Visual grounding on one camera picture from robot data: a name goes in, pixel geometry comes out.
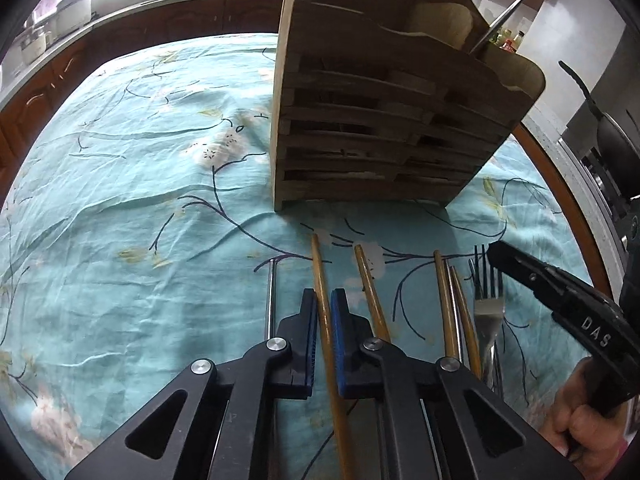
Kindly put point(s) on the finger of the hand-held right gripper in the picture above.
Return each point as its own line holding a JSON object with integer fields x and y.
{"x": 525, "y": 272}

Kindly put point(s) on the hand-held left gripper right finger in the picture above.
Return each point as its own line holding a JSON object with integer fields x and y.
{"x": 341, "y": 350}

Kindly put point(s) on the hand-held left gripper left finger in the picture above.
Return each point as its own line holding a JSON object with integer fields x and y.
{"x": 309, "y": 345}

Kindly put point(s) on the metal fork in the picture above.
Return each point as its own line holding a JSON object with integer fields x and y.
{"x": 490, "y": 315}

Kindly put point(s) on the wooden slatted utensil holder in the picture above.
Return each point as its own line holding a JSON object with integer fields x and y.
{"x": 350, "y": 110}

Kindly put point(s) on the person's right hand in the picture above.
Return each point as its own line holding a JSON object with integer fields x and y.
{"x": 570, "y": 410}

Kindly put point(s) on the metal chopstick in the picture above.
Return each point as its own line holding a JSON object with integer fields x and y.
{"x": 456, "y": 305}
{"x": 270, "y": 300}

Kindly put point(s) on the wooden chopstick red patterned end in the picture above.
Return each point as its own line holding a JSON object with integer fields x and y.
{"x": 442, "y": 290}

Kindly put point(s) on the gas stove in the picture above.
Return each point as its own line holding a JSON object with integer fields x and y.
{"x": 607, "y": 187}

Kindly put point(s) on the black wok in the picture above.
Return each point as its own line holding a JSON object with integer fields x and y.
{"x": 617, "y": 142}

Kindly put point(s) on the red label condiment bottle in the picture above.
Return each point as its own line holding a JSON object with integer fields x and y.
{"x": 508, "y": 45}

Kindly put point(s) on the teal floral tablecloth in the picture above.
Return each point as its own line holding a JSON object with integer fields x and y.
{"x": 125, "y": 210}

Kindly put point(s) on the grey chopstick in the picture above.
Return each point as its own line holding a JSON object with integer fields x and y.
{"x": 502, "y": 17}

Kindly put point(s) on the small white cooking pot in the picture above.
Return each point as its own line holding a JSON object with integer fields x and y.
{"x": 35, "y": 42}

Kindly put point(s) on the white rice cooker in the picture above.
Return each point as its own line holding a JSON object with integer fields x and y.
{"x": 75, "y": 10}

